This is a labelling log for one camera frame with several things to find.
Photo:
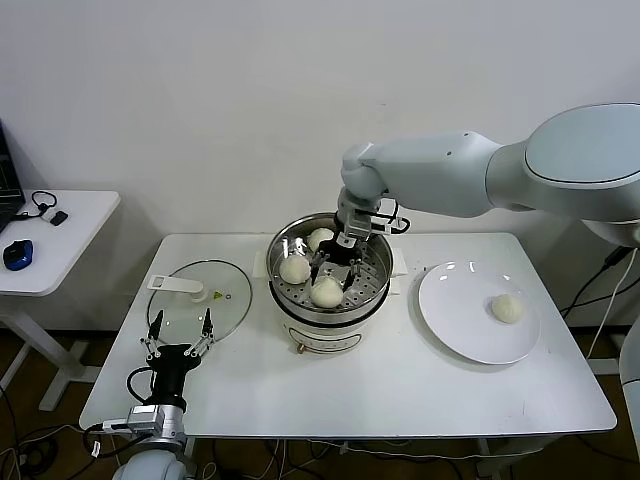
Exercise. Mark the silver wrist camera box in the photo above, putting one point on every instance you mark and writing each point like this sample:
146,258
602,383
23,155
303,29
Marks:
357,230
144,419

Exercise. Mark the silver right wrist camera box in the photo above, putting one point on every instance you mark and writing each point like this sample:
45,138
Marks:
357,230

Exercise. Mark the black laptop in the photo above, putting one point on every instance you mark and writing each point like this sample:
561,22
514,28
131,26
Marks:
9,200

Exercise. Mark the white desk foot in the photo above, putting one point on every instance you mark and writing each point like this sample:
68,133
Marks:
607,366

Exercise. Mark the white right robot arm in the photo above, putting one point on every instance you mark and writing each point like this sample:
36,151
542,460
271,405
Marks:
450,170

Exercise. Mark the small white device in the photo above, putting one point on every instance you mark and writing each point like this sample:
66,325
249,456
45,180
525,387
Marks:
47,216

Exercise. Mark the white electric cooker pot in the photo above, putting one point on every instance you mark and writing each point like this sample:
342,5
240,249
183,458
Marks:
320,335

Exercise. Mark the small black device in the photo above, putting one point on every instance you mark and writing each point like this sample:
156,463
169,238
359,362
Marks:
60,219

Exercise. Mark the white steamed baozi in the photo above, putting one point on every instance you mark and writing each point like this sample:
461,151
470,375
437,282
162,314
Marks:
507,309
326,295
319,239
294,270

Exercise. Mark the white table leg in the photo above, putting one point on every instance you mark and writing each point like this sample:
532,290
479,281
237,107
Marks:
486,460

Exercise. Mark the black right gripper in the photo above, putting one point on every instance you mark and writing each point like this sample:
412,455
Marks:
340,255

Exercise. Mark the small white side table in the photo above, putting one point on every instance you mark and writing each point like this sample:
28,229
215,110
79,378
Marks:
75,240

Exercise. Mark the stainless steel steamer basket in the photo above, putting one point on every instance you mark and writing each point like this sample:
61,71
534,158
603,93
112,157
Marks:
370,295

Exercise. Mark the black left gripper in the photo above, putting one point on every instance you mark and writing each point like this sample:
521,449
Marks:
172,372

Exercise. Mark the white round plate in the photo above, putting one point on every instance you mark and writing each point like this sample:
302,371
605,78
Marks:
450,330

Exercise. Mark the blue computer mouse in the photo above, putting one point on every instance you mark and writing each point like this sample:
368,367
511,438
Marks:
17,254

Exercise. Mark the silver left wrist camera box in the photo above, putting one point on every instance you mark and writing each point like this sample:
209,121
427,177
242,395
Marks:
144,419

